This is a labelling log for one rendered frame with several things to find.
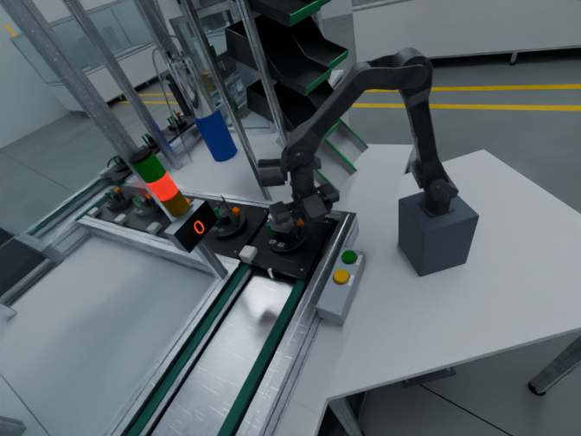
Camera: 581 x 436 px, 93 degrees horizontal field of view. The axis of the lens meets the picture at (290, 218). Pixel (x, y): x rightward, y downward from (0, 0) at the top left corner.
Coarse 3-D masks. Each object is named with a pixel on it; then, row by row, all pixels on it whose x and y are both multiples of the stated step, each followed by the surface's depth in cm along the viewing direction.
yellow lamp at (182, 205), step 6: (180, 192) 64; (174, 198) 62; (180, 198) 63; (168, 204) 62; (174, 204) 63; (180, 204) 64; (186, 204) 65; (168, 210) 64; (174, 210) 64; (180, 210) 64; (186, 210) 65
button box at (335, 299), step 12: (360, 252) 81; (336, 264) 80; (348, 264) 78; (360, 264) 78; (348, 276) 76; (360, 276) 80; (324, 288) 75; (336, 288) 74; (348, 288) 73; (324, 300) 73; (336, 300) 72; (348, 300) 73; (324, 312) 72; (336, 312) 69
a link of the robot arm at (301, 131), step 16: (368, 64) 50; (384, 64) 52; (352, 80) 49; (368, 80) 49; (384, 80) 48; (400, 80) 47; (416, 80) 47; (336, 96) 52; (352, 96) 51; (320, 112) 55; (336, 112) 54; (304, 128) 57; (320, 128) 56; (288, 144) 59; (304, 144) 57
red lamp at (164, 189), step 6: (168, 174) 61; (162, 180) 59; (168, 180) 60; (150, 186) 59; (156, 186) 59; (162, 186) 59; (168, 186) 60; (174, 186) 62; (156, 192) 60; (162, 192) 60; (168, 192) 60; (174, 192) 62; (162, 198) 61; (168, 198) 61
